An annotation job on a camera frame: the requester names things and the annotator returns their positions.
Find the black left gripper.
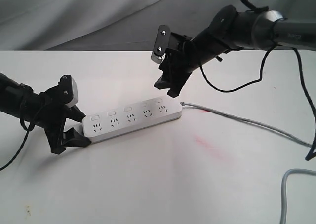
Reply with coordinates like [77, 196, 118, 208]
[39, 85, 91, 154]

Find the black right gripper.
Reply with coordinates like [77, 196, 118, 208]
[154, 30, 229, 97]

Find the white five-outlet power strip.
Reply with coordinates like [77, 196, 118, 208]
[82, 96, 182, 143]

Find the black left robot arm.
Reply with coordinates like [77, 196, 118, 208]
[0, 74, 91, 154]

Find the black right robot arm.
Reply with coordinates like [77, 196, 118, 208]
[152, 5, 316, 98]

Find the grey backdrop cloth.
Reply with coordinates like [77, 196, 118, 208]
[0, 0, 316, 51]

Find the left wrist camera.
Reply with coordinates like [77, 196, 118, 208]
[58, 75, 79, 108]

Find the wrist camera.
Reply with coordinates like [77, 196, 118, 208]
[151, 25, 171, 64]
[58, 75, 79, 108]

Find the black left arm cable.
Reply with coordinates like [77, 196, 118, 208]
[0, 93, 54, 172]

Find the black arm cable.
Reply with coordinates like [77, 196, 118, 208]
[199, 45, 316, 162]
[0, 93, 54, 172]

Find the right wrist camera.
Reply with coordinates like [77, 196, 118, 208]
[151, 25, 171, 64]

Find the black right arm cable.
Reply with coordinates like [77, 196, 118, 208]
[199, 45, 316, 162]

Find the grey power cord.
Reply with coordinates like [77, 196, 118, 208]
[181, 102, 316, 224]

